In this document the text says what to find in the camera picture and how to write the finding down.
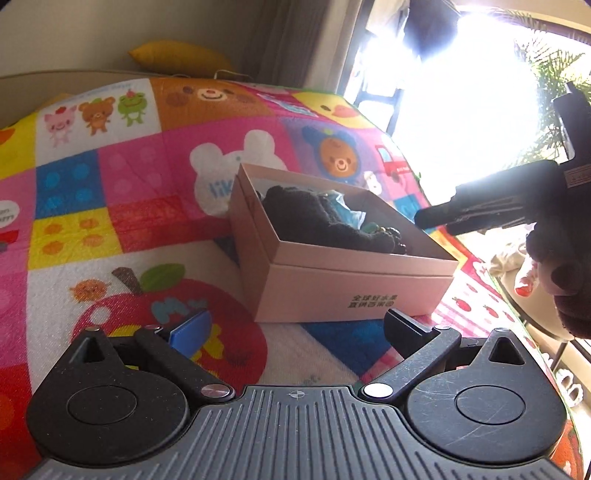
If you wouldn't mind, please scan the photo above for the blue wet wipes pack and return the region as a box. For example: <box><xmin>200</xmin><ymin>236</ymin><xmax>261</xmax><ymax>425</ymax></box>
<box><xmin>322</xmin><ymin>190</ymin><xmax>367</xmax><ymax>230</ymax></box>

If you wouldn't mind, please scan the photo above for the black plush cat toy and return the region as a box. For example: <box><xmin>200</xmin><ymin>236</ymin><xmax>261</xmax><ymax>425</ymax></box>
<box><xmin>260</xmin><ymin>186</ymin><xmax>408</xmax><ymax>255</ymax></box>

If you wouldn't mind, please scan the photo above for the dark gloved right hand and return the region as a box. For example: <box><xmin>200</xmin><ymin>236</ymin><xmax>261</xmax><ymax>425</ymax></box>
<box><xmin>526</xmin><ymin>206</ymin><xmax>590</xmax><ymax>339</ymax></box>

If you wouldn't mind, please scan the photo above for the green potted palm plant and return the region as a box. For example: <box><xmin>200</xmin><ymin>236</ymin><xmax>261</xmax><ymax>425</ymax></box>
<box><xmin>516</xmin><ymin>38</ymin><xmax>590</xmax><ymax>164</ymax></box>

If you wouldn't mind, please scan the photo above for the pink cardboard box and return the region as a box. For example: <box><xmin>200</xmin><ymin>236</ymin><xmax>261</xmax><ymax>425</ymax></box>
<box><xmin>228</xmin><ymin>164</ymin><xmax>458</xmax><ymax>323</ymax></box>

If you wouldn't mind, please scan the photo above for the hanging dark garment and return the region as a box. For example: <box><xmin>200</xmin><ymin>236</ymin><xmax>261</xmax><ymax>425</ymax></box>
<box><xmin>404</xmin><ymin>0</ymin><xmax>460</xmax><ymax>60</ymax></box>

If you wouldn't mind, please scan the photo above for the yellow cushion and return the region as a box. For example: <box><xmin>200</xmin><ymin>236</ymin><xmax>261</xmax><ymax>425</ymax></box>
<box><xmin>128</xmin><ymin>40</ymin><xmax>233</xmax><ymax>78</ymax></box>

